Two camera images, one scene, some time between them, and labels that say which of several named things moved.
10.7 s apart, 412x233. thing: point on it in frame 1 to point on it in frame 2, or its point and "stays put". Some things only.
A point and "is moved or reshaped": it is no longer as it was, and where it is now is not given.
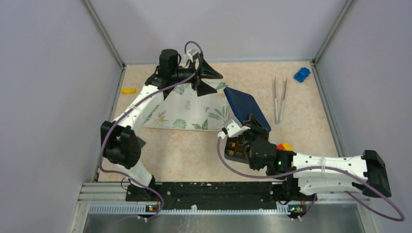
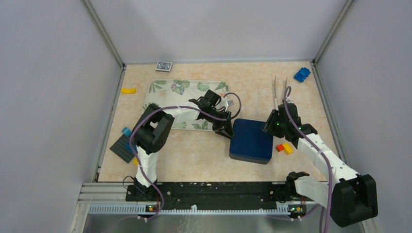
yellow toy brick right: (287, 146) stays put
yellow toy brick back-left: (128, 90) stays put
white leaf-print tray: (182, 109) stays put
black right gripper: (255, 126) to (268, 126)
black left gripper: (205, 71) to (224, 131)
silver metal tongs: (275, 103) stays put
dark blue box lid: (244, 106) is moved or reshaped
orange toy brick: (280, 147) stays put
